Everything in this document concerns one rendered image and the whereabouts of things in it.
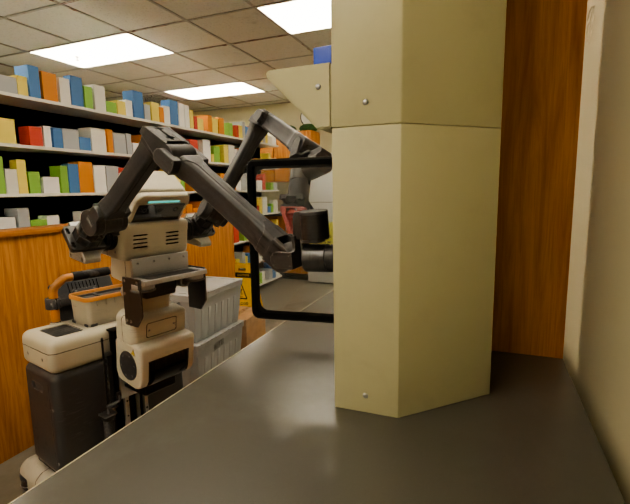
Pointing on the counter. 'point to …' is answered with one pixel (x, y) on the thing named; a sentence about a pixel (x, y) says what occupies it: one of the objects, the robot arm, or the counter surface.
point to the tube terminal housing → (414, 199)
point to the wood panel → (537, 173)
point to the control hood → (307, 91)
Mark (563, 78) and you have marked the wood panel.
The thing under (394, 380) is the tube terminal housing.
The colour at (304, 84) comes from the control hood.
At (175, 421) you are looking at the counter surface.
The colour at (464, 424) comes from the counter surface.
